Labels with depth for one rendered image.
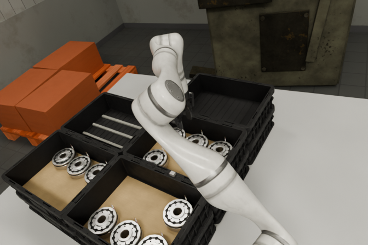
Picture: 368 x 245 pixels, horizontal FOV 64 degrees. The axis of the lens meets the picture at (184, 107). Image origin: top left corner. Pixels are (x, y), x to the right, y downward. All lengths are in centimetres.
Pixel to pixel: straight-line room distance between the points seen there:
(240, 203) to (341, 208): 63
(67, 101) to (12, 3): 149
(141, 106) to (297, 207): 77
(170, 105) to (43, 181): 91
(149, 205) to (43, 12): 324
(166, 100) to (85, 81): 228
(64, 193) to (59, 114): 148
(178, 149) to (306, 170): 77
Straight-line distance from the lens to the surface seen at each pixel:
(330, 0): 252
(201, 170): 64
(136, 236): 103
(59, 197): 131
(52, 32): 409
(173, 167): 119
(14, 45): 380
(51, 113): 266
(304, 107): 160
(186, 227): 92
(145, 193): 115
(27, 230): 148
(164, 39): 91
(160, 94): 61
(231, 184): 65
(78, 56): 340
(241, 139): 111
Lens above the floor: 171
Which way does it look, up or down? 37 degrees down
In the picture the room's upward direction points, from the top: 14 degrees counter-clockwise
